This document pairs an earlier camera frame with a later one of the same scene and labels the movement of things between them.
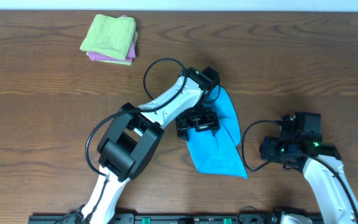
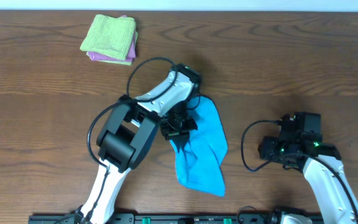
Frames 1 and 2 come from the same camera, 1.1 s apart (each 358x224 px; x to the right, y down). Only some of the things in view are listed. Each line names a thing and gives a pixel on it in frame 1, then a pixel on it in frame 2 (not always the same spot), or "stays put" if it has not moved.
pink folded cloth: (104, 56) stays put
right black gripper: (266, 148) stays put
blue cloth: (217, 154) → (199, 165)
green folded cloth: (110, 35) stays put
